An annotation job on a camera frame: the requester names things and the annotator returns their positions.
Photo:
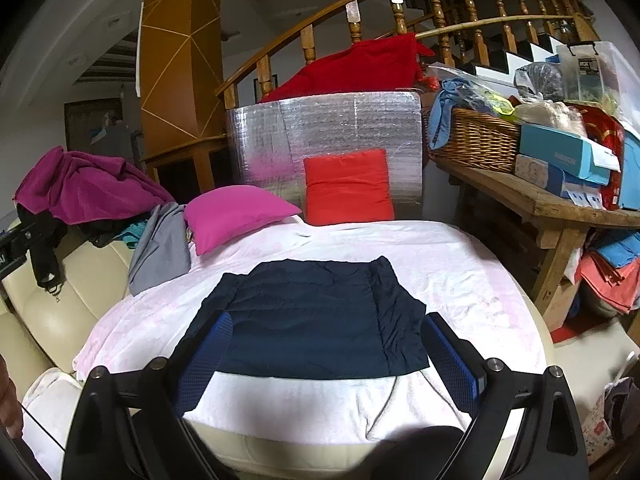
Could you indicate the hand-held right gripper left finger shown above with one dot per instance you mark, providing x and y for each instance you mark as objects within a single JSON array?
[{"x": 210, "y": 355}]

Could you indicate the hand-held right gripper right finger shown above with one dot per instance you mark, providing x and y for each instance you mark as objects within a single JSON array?
[{"x": 452, "y": 360}]

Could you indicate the navy zip jacket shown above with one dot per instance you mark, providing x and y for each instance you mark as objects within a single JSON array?
[{"x": 310, "y": 320}]

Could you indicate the person's left forearm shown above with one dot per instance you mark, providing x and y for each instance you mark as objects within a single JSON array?
[{"x": 9, "y": 395}]

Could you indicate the black garment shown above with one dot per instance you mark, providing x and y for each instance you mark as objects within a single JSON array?
[{"x": 45, "y": 255}]

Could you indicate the cream leather sofa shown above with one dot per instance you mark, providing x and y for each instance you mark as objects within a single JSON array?
[{"x": 65, "y": 310}]

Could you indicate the pale pink blanket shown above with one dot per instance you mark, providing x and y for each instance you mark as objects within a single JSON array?
[{"x": 450, "y": 270}]

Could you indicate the magenta fleece cloth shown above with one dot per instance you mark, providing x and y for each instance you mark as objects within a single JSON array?
[{"x": 75, "y": 185}]

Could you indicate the grey garment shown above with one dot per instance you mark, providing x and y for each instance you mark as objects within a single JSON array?
[{"x": 160, "y": 250}]

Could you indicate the teal cloth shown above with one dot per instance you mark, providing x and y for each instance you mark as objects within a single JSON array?
[{"x": 131, "y": 235}]

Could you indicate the magenta pillow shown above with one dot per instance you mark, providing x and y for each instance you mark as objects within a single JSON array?
[{"x": 235, "y": 215}]

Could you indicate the floral paper bag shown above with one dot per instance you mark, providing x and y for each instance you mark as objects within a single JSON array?
[{"x": 597, "y": 430}]

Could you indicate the white cushion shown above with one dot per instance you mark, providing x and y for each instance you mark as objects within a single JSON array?
[{"x": 50, "y": 410}]

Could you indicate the stack of folded cloths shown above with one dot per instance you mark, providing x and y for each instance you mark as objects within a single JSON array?
[{"x": 610, "y": 280}]

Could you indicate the wooden side table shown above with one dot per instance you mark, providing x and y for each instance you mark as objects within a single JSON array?
[{"x": 550, "y": 205}]

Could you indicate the red pillow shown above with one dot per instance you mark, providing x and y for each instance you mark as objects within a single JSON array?
[{"x": 347, "y": 185}]

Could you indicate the white printed box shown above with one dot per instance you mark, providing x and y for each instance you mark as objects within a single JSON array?
[{"x": 537, "y": 172}]

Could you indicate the wicker basket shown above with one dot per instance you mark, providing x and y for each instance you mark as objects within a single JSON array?
[{"x": 475, "y": 140}]

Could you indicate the light blue cardboard box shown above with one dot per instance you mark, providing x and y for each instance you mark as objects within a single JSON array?
[{"x": 555, "y": 150}]

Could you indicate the light blue cloth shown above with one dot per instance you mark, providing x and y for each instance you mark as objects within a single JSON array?
[{"x": 440, "y": 120}]

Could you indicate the wooden furniture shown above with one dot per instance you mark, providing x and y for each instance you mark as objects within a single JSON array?
[{"x": 175, "y": 60}]

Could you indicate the blue plastic bin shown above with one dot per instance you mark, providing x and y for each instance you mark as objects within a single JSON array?
[{"x": 631, "y": 170}]

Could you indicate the beige cloth bundle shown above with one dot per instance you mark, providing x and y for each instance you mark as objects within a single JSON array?
[{"x": 547, "y": 115}]

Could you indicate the silver foil insulation panel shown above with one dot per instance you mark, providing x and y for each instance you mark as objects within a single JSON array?
[{"x": 340, "y": 120}]

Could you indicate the red gift bag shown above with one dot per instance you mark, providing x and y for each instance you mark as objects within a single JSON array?
[{"x": 607, "y": 135}]

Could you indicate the dark patterned plastic bag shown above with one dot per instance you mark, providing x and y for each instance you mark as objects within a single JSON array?
[{"x": 540, "y": 80}]

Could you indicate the red cloth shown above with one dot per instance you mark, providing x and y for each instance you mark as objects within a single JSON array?
[{"x": 360, "y": 65}]

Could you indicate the wooden stair railing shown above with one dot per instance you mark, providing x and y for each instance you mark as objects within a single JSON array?
[{"x": 310, "y": 42}]

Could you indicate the clear plastic storage bin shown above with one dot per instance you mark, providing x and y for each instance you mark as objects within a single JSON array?
[{"x": 610, "y": 70}]

